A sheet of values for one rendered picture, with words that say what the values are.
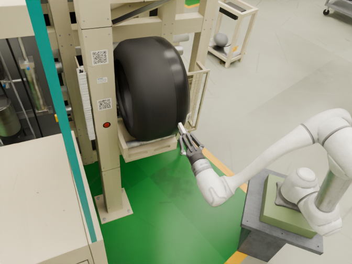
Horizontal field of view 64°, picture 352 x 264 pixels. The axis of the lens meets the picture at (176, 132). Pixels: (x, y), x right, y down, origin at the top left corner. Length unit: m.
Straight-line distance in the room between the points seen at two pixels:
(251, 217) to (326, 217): 0.46
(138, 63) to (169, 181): 1.52
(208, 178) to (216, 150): 1.80
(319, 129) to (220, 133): 2.04
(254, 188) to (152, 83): 1.07
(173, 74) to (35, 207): 0.86
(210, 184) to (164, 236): 1.28
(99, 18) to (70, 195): 0.73
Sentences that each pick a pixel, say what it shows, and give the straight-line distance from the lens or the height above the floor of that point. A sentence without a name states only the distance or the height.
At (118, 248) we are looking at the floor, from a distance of 2.43.
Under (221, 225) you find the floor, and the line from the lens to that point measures 2.59.
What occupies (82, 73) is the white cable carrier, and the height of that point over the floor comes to 1.43.
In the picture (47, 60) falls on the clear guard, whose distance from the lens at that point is 0.50.
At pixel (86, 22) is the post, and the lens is 1.31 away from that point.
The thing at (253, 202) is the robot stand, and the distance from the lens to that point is 1.99.
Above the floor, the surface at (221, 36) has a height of 0.32.
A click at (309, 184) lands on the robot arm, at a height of 1.00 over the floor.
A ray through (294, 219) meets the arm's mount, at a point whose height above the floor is 0.74.
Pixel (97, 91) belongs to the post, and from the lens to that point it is 1.51.
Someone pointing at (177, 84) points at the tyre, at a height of 1.39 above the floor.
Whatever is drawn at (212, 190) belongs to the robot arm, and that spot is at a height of 1.23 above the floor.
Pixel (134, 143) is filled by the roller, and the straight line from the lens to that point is 1.77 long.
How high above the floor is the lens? 2.26
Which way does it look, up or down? 46 degrees down
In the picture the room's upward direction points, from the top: 9 degrees clockwise
